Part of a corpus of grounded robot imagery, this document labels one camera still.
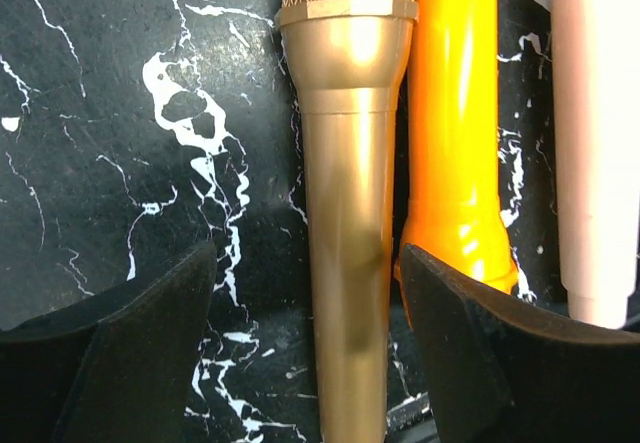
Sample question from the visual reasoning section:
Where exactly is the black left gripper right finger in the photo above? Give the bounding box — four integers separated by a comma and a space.
401, 245, 639, 442

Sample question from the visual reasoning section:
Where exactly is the gold microphone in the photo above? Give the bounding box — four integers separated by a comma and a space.
277, 0, 419, 442

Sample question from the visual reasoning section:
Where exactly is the cream pink microphone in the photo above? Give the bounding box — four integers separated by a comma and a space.
550, 0, 639, 329

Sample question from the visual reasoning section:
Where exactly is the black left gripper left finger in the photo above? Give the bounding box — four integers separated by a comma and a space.
1, 242, 216, 442

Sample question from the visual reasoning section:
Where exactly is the orange microphone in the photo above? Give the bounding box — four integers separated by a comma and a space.
392, 0, 519, 334

